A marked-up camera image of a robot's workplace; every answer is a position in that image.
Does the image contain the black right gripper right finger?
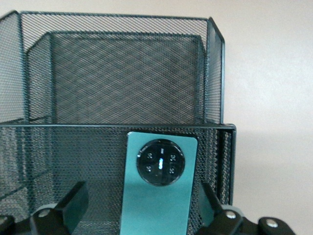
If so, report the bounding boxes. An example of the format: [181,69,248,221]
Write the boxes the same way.
[195,182,296,235]

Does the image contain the green phone round camera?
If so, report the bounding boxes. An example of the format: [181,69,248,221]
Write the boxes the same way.
[119,131,199,235]

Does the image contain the black mesh two-tier organizer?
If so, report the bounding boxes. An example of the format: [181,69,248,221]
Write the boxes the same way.
[0,9,237,235]

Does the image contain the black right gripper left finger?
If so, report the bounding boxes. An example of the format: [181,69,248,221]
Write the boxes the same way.
[0,181,89,235]

